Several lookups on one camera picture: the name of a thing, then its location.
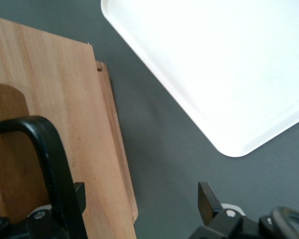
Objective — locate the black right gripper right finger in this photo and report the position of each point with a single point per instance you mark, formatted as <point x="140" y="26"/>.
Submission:
<point x="206" y="201"/>

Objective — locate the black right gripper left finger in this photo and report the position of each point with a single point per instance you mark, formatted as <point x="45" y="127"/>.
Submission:
<point x="80" y="196"/>

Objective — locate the white plastic tray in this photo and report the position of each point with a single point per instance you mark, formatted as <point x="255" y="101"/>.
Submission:
<point x="214" y="74"/>

